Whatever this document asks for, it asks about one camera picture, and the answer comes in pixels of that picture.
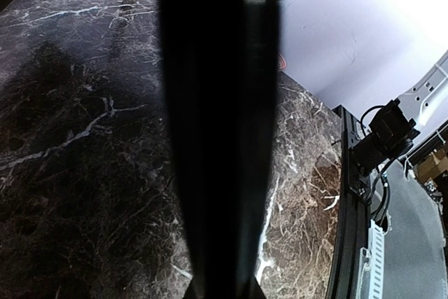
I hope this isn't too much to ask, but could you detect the mint green folding umbrella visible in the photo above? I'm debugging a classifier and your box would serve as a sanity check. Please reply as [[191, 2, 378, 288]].
[[0, 0, 448, 299]]

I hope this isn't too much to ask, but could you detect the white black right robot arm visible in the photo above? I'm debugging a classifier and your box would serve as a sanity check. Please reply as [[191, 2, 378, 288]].
[[351, 54, 447, 176]]

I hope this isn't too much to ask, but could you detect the red white patterned bowl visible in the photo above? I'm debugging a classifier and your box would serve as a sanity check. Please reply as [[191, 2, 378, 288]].
[[278, 54, 286, 71]]

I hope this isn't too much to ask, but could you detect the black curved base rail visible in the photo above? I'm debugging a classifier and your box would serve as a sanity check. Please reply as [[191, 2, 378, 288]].
[[326, 106, 369, 298]]

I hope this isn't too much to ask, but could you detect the white slotted cable duct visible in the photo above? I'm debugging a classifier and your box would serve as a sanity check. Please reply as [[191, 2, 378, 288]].
[[356, 221, 385, 299]]

